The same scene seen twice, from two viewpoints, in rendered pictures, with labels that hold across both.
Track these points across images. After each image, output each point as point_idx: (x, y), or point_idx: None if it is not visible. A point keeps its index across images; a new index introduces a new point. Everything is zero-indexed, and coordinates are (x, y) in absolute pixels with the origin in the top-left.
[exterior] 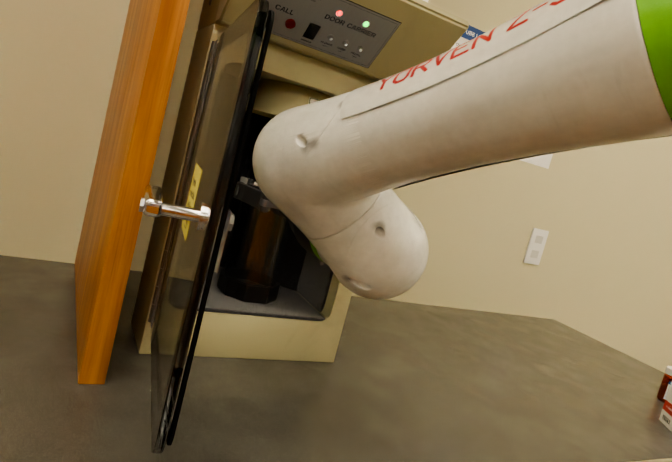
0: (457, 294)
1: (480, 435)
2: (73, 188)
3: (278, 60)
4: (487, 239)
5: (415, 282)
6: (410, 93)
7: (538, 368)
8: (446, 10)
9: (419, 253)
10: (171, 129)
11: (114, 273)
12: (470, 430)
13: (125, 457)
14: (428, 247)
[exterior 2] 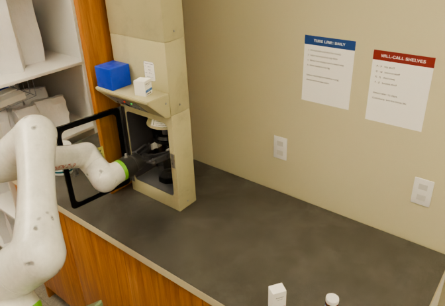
0: (352, 208)
1: (167, 250)
2: None
3: (135, 109)
4: (369, 177)
5: (102, 190)
6: None
7: (283, 257)
8: (298, 31)
9: (96, 183)
10: (194, 106)
11: None
12: (168, 248)
13: (88, 209)
14: (103, 181)
